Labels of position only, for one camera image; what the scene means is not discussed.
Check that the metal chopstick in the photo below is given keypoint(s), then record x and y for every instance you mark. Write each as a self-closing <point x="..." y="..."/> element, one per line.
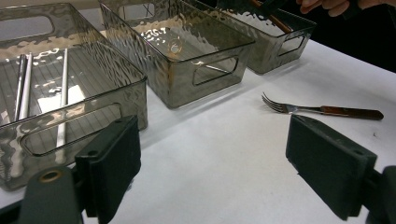
<point x="20" y="77"/>

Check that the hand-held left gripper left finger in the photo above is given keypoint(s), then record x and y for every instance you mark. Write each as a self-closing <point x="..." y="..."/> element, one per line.
<point x="109" y="161"/>

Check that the smoky clear plastic bin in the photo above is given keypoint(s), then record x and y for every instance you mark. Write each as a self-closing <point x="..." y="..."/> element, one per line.
<point x="102" y="81"/>
<point x="267" y="53"/>
<point x="174" y="84"/>

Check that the white chopstick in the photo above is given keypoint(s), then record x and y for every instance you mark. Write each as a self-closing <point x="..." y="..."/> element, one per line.
<point x="64" y="81"/>
<point x="26" y="90"/>

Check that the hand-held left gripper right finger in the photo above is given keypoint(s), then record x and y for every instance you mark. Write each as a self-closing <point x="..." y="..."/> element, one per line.
<point x="330" y="161"/>

